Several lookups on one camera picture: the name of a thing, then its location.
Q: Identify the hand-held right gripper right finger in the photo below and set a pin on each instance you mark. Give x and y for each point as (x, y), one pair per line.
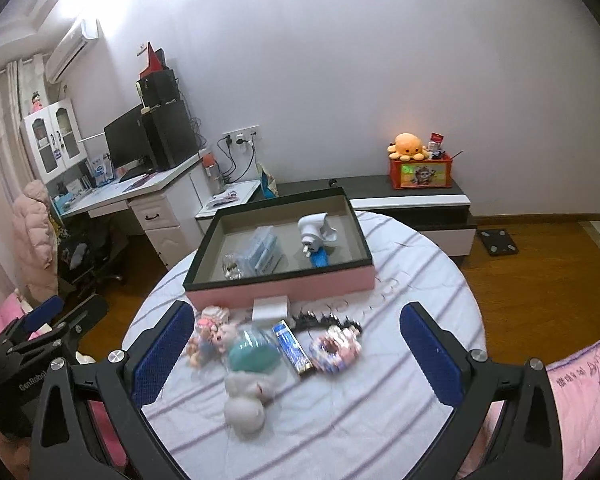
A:
(431, 357)

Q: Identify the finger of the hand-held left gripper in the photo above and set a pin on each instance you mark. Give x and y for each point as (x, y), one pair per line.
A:
(82, 312)
(41, 311)

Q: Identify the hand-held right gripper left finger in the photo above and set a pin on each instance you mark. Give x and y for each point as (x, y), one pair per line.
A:
(161, 357)

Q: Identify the pink block toy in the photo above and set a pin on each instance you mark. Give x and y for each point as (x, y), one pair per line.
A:
(214, 316)

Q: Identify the teal toy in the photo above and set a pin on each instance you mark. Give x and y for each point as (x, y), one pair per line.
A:
(252, 355)

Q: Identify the white plush toy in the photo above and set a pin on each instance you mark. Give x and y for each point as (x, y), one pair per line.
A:
(245, 410)

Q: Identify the black hair clip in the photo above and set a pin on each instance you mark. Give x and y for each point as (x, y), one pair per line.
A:
(325, 320)

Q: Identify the small white box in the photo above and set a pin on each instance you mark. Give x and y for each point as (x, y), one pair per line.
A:
(271, 309)

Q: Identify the blue rectangular case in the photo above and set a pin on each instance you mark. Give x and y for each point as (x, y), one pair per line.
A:
(294, 350)

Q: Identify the pink box with black rim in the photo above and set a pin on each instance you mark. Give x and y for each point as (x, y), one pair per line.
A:
(280, 292)

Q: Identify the pink blanket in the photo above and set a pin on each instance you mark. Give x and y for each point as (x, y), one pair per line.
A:
(2, 310)

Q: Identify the black office chair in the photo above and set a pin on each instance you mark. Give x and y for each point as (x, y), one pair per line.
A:
(87, 255)

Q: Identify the pink puffer jacket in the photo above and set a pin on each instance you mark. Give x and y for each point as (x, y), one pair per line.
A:
(32, 240)

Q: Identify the round table, striped cloth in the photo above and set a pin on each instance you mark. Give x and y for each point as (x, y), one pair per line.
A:
(360, 410)

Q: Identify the clear glass ornament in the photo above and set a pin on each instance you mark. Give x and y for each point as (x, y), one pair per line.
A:
(234, 267)

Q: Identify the white desk with drawers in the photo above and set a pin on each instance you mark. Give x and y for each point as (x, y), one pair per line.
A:
(170, 215)

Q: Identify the black bathroom scale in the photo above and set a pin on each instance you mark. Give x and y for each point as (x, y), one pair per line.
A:
(499, 242)

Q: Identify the purple mouse pad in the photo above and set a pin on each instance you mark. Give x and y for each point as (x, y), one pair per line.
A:
(142, 182)

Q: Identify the blue and white boxes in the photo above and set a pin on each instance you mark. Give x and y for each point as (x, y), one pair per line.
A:
(101, 170)

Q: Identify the black keyboard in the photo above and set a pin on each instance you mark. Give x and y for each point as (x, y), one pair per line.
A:
(132, 175)

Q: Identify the black and white low cabinet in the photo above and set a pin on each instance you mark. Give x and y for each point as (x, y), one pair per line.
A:
(430, 210)

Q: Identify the small blue toy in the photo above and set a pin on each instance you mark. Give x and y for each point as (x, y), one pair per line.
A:
(320, 259)

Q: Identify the cream curtain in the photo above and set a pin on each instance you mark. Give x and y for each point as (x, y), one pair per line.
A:
(0, 160)

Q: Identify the pink quilt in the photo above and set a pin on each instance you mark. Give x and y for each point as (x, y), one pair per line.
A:
(585, 400)

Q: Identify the white side cabinet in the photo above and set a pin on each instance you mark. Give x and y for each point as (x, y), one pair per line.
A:
(230, 202)

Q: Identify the white glass-door cabinet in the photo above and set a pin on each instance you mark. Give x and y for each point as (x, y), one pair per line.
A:
(55, 140)

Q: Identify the black computer monitor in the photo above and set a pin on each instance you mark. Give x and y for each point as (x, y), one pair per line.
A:
(125, 140)

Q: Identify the orange storage crate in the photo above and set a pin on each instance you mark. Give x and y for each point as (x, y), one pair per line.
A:
(422, 175)

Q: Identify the bottle with orange cap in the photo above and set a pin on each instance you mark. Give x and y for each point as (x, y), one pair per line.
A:
(212, 172)

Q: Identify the black computer tower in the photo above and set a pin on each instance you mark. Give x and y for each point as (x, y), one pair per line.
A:
(172, 135)

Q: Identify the blue paper bag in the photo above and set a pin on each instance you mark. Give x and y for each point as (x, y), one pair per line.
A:
(269, 185)

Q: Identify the small doll in pink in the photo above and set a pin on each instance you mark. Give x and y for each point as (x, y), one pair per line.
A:
(37, 104)

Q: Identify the orange octopus plush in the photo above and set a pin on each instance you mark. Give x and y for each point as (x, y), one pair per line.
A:
(407, 146)

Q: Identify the red packet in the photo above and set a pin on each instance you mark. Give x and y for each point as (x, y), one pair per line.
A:
(436, 141)

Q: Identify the black speaker box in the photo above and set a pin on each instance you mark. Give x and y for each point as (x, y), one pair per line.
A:
(159, 87)

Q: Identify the red triangular box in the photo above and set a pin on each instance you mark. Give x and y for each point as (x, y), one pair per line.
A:
(154, 60)

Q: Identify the white air conditioner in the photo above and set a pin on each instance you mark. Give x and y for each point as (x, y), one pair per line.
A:
(70, 50)

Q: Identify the white wall outlet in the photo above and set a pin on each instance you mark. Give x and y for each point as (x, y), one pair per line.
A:
(241, 136)

